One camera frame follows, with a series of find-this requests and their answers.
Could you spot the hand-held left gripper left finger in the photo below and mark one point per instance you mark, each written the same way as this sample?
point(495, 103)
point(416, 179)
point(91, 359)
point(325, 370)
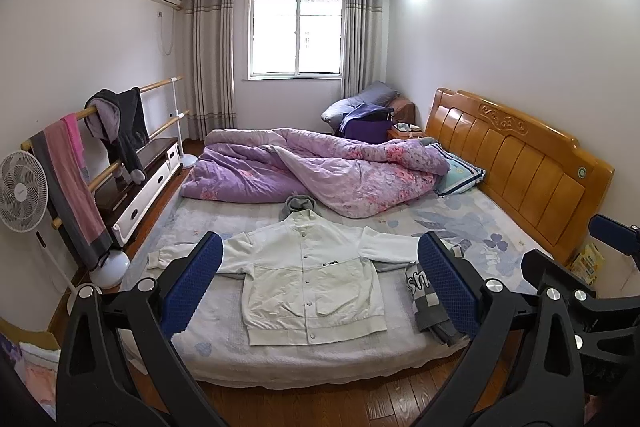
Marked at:
point(192, 287)

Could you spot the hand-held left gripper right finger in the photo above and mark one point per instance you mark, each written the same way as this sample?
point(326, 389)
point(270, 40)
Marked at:
point(445, 287)

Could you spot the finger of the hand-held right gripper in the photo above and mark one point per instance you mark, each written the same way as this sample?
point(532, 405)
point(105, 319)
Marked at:
point(615, 231)
point(550, 269)

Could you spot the grey white checkered cardigan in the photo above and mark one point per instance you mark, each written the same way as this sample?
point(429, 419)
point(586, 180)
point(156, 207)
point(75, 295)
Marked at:
point(420, 307)

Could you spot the white button jacket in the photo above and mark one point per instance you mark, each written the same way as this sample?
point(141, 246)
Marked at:
point(300, 287)

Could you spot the yellow packet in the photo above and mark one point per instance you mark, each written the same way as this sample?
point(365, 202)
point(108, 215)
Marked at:
point(587, 262)

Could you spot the wooden bed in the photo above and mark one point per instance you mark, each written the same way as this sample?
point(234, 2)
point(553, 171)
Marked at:
point(525, 167)

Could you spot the dark-topped white cabinet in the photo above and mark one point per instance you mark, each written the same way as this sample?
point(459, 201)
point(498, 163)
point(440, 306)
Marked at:
point(150, 184)

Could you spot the blue striped pillow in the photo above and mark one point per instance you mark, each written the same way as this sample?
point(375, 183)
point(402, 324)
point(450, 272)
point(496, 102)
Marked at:
point(460, 174)

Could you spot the pale floral bed sheet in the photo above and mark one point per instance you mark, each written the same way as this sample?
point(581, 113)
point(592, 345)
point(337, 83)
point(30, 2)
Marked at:
point(350, 357)

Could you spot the grey hooded garment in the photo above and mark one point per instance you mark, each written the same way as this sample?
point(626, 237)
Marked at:
point(299, 206)

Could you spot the grey-edged pink towel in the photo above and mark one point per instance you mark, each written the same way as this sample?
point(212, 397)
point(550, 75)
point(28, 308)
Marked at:
point(75, 192)

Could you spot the wooden nightstand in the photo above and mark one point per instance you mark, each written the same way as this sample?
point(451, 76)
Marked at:
point(400, 136)

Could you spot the small things on nightstand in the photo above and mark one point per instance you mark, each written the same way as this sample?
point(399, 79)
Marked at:
point(406, 127)

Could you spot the large cardboard box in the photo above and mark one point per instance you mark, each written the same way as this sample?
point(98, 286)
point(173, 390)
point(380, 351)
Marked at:
point(35, 337)

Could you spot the dark jacket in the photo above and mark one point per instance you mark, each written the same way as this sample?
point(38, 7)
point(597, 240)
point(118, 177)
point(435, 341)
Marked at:
point(130, 132)

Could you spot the purple floral quilt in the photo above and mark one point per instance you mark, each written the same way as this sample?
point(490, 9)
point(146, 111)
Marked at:
point(320, 172)

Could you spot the dark purple cloth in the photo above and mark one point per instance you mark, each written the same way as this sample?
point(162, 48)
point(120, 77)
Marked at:
point(365, 129)

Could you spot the pink folded cloth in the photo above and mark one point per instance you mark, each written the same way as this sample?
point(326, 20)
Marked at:
point(40, 382)

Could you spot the brown chair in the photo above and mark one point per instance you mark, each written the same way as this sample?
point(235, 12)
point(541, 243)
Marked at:
point(406, 109)

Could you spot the bright pink cloth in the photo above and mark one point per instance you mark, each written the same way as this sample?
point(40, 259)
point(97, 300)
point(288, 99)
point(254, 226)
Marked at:
point(75, 132)

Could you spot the white standing fan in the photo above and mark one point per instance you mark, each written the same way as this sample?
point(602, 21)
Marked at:
point(20, 192)

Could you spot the blue-grey pillow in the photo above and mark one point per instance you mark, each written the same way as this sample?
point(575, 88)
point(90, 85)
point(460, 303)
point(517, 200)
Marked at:
point(370, 97)

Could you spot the wooden bar rack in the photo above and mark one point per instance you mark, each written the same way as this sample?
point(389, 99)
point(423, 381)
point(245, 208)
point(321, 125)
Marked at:
point(155, 84)

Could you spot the grey striped curtain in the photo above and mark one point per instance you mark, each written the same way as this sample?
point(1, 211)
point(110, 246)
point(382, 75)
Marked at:
point(210, 67)
point(362, 37)

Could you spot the window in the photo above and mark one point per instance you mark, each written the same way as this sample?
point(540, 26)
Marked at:
point(275, 32)

